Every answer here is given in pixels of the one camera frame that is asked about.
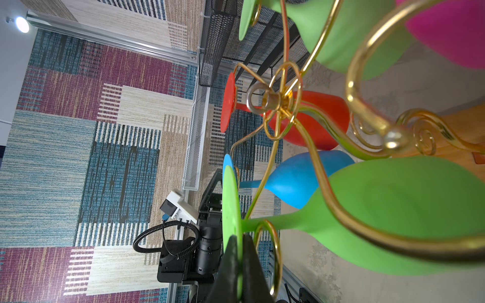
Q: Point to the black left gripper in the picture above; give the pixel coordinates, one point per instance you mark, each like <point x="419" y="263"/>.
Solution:
<point x="210" y="210"/>

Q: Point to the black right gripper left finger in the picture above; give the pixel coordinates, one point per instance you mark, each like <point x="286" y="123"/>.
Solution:
<point x="225" y="287"/>

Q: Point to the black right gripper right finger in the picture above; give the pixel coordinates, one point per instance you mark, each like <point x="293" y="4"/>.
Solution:
<point x="255" y="288"/>

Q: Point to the green wine glass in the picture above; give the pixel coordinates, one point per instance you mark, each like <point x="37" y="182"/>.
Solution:
<point x="423" y="215"/>
<point x="354" y="22"/>

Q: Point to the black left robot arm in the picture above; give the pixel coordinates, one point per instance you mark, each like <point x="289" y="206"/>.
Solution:
<point x="194" y="261"/>

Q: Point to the left blue wine glass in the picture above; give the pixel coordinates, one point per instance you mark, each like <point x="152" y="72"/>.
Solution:
<point x="294" y="181"/>

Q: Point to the red wine glass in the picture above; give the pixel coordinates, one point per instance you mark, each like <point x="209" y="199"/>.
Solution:
<point x="334" y="106"/>

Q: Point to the black mesh shelf rack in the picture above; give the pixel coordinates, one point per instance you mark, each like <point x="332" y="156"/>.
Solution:
<point x="221" y="49"/>

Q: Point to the wooden rack base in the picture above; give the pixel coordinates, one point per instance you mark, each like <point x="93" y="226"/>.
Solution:
<point x="457" y="137"/>

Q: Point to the pink wine glass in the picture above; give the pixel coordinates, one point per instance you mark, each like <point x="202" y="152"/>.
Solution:
<point x="454" y="30"/>

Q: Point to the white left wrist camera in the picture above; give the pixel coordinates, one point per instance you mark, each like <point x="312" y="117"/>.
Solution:
<point x="177" y="208"/>

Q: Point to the white mesh wall basket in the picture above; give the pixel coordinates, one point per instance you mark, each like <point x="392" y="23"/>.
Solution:
<point x="196" y="140"/>

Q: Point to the gold wire glass rack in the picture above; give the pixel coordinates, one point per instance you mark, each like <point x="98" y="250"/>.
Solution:
<point x="288" y="105"/>

